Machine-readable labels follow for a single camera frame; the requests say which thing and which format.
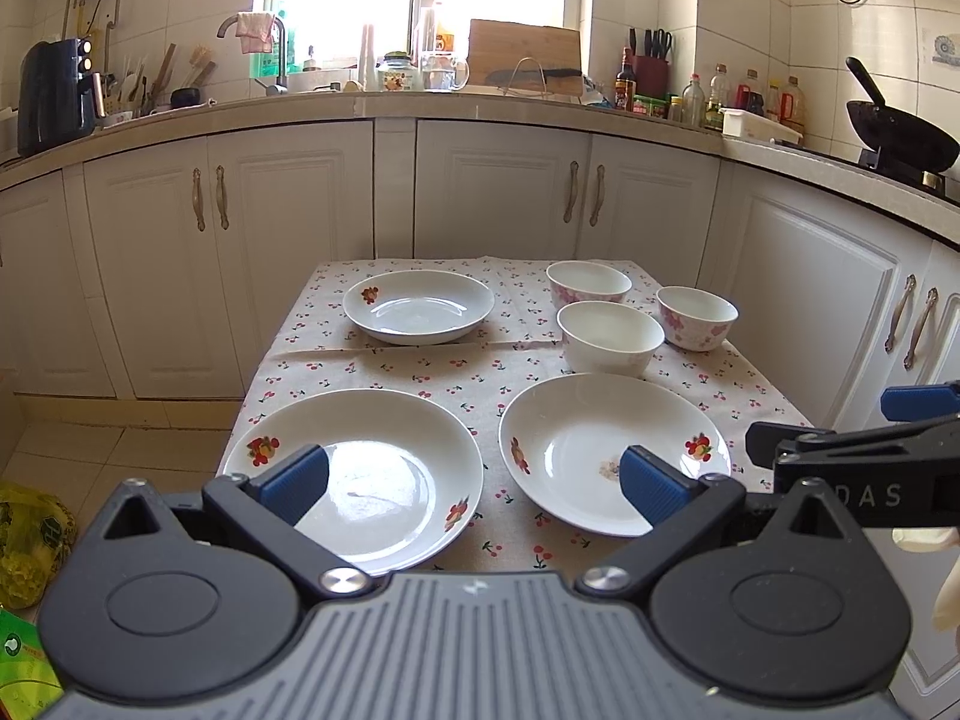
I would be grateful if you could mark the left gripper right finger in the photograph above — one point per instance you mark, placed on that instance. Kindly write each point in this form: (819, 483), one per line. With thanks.
(687, 516)

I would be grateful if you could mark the red knife block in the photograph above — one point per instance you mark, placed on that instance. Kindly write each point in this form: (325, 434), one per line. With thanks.
(650, 54)

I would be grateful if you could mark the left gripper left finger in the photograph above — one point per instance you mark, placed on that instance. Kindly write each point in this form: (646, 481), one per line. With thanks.
(259, 514)

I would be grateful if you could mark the pink floral bowl left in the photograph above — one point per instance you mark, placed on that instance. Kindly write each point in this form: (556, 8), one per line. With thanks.
(581, 280)

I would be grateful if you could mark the black wok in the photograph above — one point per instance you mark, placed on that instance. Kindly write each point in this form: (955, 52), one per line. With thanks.
(893, 132)

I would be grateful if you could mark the kitchen faucet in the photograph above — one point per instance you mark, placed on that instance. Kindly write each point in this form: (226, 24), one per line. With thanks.
(261, 33)

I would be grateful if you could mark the pink floral bowl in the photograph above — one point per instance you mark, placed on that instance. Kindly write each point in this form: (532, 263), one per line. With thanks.
(581, 280)
(693, 319)

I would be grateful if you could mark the cherry print tablecloth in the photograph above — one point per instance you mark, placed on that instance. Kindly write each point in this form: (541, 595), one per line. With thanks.
(318, 351)

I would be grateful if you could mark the far white fruit plate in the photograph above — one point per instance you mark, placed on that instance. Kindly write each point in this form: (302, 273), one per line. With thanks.
(415, 307)

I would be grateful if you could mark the pink floral bowl right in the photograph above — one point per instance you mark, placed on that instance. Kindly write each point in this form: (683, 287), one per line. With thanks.
(693, 319)

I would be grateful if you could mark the plain white bowl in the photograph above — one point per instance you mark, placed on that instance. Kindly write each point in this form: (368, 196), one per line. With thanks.
(608, 338)

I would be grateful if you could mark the wooden cutting board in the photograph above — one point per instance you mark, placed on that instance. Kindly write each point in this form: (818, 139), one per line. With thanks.
(516, 57)

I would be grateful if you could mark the black air fryer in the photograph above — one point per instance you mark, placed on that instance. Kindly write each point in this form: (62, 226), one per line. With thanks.
(61, 99)

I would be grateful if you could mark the dark sauce bottle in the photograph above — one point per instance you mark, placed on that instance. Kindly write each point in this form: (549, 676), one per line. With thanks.
(624, 87)

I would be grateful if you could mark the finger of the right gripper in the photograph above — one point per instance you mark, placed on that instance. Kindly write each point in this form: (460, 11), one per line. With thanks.
(787, 450)
(912, 403)

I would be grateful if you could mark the green carton box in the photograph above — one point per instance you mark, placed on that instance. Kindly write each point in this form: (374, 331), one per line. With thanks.
(28, 684)

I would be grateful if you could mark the yellow plastic bag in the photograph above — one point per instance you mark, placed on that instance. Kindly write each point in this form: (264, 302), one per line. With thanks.
(37, 534)

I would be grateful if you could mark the white rectangular tray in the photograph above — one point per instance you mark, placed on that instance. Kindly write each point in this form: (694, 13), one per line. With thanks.
(743, 124)

